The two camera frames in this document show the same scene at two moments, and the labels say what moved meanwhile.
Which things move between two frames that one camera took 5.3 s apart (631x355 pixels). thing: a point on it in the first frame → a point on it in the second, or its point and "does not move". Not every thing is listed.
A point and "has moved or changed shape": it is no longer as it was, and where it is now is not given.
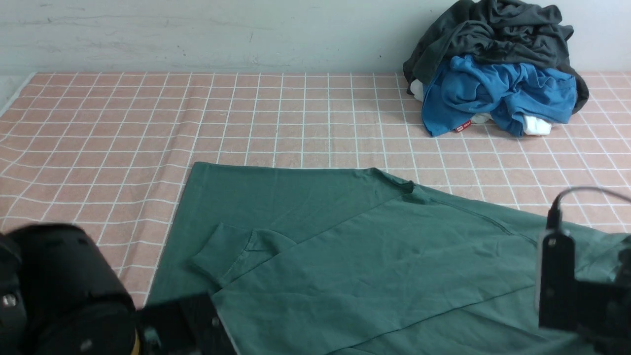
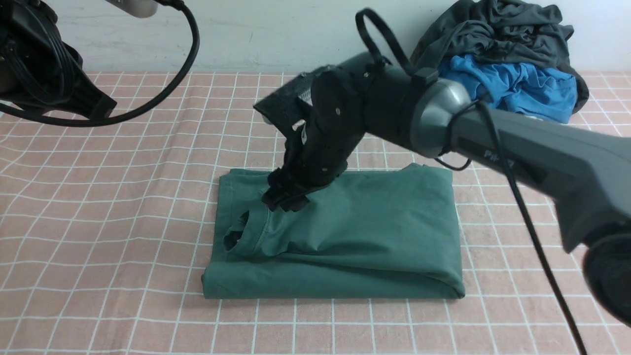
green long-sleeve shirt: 309,260 has moved or changed shape
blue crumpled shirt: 513,92 does not move
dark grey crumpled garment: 503,32 does not move
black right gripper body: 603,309 → 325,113
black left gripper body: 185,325 → 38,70
